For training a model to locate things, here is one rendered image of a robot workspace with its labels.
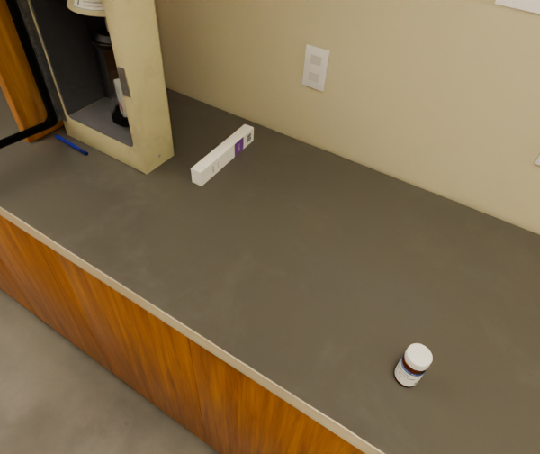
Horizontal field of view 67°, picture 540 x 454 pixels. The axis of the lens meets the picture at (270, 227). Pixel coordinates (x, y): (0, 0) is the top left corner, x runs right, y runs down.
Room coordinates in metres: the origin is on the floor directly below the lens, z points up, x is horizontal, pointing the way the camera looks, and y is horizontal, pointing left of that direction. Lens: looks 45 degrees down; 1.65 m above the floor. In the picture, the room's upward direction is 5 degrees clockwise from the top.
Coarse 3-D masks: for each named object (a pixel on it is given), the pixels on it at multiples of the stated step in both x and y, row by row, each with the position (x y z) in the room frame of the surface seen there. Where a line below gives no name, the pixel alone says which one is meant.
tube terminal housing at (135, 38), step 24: (120, 0) 0.88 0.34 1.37; (144, 0) 0.94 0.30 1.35; (120, 24) 0.87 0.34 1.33; (144, 24) 0.93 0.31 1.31; (120, 48) 0.87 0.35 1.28; (144, 48) 0.92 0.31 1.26; (144, 72) 0.91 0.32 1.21; (144, 96) 0.90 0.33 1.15; (72, 120) 1.00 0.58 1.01; (144, 120) 0.89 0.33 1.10; (168, 120) 0.96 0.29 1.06; (96, 144) 0.96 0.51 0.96; (120, 144) 0.91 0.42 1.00; (144, 144) 0.88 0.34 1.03; (168, 144) 0.95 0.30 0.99; (144, 168) 0.87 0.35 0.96
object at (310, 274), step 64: (64, 128) 1.06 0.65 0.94; (192, 128) 1.11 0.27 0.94; (256, 128) 1.14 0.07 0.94; (0, 192) 0.75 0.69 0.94; (64, 192) 0.77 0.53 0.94; (128, 192) 0.79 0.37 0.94; (192, 192) 0.81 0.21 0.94; (256, 192) 0.83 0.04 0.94; (320, 192) 0.85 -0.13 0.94; (384, 192) 0.87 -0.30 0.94; (64, 256) 0.59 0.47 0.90; (128, 256) 0.58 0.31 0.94; (192, 256) 0.59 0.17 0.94; (256, 256) 0.61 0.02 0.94; (320, 256) 0.62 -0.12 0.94; (384, 256) 0.64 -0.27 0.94; (448, 256) 0.65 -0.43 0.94; (512, 256) 0.67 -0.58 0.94; (192, 320) 0.43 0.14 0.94; (256, 320) 0.44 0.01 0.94; (320, 320) 0.45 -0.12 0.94; (384, 320) 0.47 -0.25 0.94; (448, 320) 0.48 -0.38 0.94; (512, 320) 0.49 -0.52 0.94; (320, 384) 0.32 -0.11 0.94; (384, 384) 0.33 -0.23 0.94; (448, 384) 0.34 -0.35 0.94; (512, 384) 0.35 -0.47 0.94; (384, 448) 0.22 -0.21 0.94; (448, 448) 0.23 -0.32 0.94; (512, 448) 0.24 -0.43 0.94
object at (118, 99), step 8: (104, 56) 0.98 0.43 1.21; (112, 56) 0.97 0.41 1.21; (104, 64) 0.98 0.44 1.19; (112, 64) 0.97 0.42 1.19; (104, 72) 0.98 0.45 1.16; (112, 72) 0.97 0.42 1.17; (104, 80) 1.00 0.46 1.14; (112, 80) 0.97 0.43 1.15; (112, 88) 0.98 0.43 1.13; (120, 88) 0.97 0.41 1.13; (112, 96) 0.98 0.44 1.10; (120, 96) 0.97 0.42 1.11; (112, 104) 0.98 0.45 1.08; (120, 104) 0.97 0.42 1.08; (112, 112) 0.99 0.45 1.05; (120, 112) 0.97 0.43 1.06
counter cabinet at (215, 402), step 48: (0, 240) 0.84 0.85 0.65; (0, 288) 1.01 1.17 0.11; (48, 288) 0.76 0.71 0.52; (96, 288) 0.61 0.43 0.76; (96, 336) 0.67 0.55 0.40; (144, 336) 0.54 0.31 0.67; (144, 384) 0.58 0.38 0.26; (192, 384) 0.46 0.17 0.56; (240, 384) 0.39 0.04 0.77; (192, 432) 0.49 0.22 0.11; (240, 432) 0.39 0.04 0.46; (288, 432) 0.32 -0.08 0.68
